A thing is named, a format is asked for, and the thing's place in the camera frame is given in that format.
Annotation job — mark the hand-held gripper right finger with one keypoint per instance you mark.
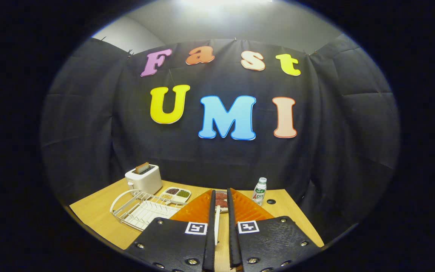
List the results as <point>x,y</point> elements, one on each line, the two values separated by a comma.
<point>233,238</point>

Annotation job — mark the ceiling light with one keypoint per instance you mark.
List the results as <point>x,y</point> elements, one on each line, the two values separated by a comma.
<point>225,2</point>

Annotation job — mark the pile of yellow soybeans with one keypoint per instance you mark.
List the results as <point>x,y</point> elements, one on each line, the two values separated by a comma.
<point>167,197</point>

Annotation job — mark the pile of green beans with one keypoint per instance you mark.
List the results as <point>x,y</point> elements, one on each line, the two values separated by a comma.
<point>183,193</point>

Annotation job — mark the toast slice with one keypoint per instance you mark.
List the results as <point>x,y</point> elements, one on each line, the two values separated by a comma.
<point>142,168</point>

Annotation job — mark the pile of white rice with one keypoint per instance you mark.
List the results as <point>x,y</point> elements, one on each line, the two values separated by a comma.
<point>177,199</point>

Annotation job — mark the black backdrop cloth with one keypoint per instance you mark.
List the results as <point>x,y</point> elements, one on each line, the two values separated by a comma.
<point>334,132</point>

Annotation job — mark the white divided tray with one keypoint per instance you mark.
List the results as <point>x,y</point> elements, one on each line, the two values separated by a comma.
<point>175,195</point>

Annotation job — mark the pile of dark beans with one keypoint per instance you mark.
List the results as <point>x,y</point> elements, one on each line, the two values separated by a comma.
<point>171,191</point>

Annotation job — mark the beige plate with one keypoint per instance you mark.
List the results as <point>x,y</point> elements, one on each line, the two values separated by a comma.
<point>221,210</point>

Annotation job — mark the brown meat slice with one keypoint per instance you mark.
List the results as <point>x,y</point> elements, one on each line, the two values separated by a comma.
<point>222,195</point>
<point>222,203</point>

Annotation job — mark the white drip tray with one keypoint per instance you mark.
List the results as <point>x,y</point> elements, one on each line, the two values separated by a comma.
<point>145,215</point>

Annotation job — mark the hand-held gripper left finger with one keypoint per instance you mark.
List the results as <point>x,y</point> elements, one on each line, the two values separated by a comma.
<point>209,241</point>

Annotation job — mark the white drink bottle green label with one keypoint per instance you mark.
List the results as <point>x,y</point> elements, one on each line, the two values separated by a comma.
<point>259,192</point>

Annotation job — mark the white toaster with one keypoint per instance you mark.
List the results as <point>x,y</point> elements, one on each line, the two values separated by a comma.
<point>144,181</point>

